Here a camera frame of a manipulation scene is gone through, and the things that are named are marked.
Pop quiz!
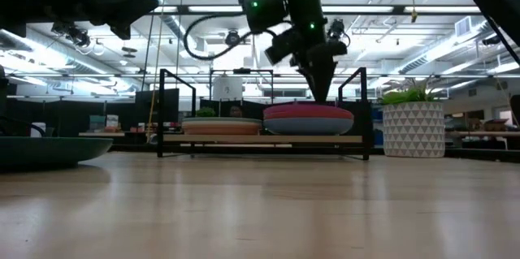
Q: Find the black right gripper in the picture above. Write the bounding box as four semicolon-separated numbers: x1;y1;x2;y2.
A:
265;0;351;104

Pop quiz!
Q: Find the magenta pink plate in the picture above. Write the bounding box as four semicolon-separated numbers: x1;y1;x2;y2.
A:
264;103;353;112

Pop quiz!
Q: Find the orange plate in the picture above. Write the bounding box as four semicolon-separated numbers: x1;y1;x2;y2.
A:
263;108;355;122

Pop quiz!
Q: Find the light blue plate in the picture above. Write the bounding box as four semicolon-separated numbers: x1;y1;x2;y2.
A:
262;117;356;136

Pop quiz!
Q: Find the terracotta brown plate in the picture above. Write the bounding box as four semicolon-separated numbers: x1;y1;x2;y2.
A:
181;122;263;136

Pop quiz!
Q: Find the white cylindrical tank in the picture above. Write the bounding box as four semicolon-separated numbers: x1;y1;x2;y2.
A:
211;74;245;102

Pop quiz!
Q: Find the black background monitor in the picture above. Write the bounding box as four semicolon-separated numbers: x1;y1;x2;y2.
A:
135;88;180;124

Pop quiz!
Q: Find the green plant in white pot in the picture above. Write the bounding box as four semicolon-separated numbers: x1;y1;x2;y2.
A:
377;76;447;159

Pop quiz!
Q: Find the small green background plant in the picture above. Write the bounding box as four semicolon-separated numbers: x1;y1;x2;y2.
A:
195;106;218;119

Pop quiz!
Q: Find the dark teal plate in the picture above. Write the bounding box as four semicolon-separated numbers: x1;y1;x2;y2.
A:
0;136;115;169

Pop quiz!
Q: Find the yellow hanging cord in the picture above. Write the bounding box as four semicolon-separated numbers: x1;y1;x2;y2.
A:
145;0;169;139

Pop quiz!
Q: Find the black metal rig frame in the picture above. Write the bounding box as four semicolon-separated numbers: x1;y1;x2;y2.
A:
146;4;485;15

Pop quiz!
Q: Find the black wire dish rack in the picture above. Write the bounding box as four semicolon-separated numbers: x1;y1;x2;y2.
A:
157;67;371;162

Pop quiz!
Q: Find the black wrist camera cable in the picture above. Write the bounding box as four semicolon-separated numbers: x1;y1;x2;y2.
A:
182;11;255;62

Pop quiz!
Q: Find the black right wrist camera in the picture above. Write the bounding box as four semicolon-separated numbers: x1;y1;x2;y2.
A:
242;0;290;34

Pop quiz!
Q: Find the black overhead camera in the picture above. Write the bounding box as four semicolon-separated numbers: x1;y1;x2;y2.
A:
224;29;241;47

